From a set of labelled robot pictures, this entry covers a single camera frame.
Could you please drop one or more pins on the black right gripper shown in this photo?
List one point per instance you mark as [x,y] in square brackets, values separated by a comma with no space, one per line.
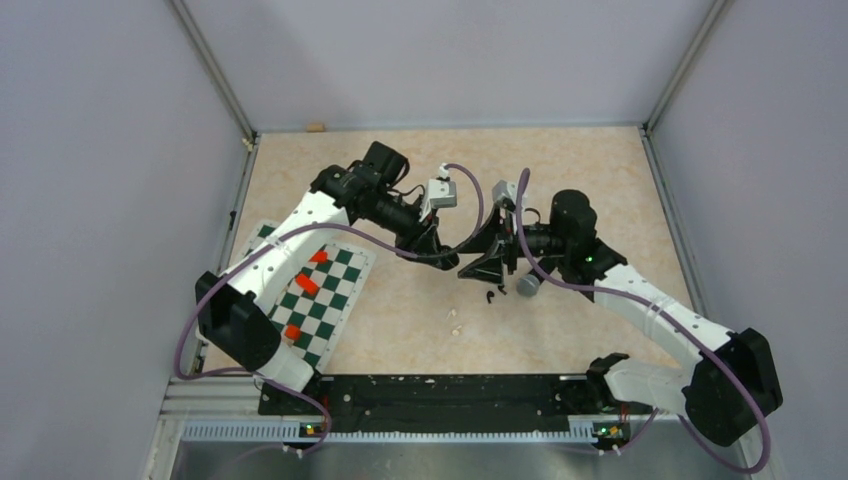
[490,239]

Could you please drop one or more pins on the red hexagonal block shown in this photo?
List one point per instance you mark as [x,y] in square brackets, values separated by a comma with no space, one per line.
[307,284]

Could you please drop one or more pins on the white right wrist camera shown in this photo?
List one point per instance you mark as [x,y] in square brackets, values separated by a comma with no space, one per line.
[504,195]

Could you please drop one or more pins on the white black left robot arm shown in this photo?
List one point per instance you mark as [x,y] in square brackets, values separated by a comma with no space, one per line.
[233,309]

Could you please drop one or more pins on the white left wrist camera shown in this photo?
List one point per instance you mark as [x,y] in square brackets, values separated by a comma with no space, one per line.
[441,191]

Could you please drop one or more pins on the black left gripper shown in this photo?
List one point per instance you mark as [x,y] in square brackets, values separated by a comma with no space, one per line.
[421,238]

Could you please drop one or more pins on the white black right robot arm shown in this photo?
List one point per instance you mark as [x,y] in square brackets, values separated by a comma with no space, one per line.
[725,382]

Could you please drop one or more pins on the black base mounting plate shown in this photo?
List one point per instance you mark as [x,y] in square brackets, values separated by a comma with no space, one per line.
[471,403]

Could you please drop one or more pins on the aluminium front rail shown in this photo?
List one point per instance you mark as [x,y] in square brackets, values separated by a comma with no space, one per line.
[211,428]

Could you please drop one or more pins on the green white chessboard mat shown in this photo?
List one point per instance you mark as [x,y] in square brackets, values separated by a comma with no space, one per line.
[322,318]

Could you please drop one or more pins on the red rectangular block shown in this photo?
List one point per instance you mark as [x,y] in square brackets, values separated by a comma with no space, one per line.
[319,257]

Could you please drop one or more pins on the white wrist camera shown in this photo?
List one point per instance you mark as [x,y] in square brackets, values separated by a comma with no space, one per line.
[441,191]
[504,195]

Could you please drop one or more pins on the red block at edge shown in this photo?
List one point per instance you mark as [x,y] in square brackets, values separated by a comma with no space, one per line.
[292,333]

